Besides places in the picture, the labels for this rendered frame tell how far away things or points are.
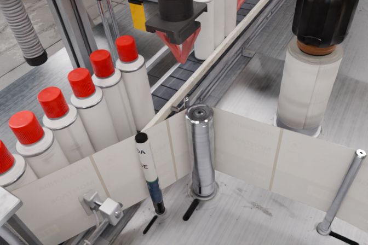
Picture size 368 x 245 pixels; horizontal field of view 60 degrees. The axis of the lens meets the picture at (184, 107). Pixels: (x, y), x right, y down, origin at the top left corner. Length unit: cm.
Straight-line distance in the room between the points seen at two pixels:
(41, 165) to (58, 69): 55
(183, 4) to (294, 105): 25
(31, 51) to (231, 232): 42
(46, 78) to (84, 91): 49
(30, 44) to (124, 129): 21
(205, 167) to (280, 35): 63
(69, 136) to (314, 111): 41
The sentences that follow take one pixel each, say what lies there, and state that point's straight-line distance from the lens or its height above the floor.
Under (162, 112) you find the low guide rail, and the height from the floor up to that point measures 92.
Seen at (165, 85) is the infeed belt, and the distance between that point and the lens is 76.
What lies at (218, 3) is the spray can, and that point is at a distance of 80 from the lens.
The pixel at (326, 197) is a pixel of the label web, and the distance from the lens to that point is 50.
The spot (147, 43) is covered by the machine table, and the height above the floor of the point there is 83.
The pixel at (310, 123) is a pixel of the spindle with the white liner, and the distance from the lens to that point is 62.
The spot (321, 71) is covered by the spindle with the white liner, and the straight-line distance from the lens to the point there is 54.
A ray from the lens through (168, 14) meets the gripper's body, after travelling 53.
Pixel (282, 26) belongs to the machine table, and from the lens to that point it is 108.
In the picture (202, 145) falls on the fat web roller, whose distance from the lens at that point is 44.
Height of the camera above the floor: 137
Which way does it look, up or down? 44 degrees down
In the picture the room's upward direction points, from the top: 6 degrees counter-clockwise
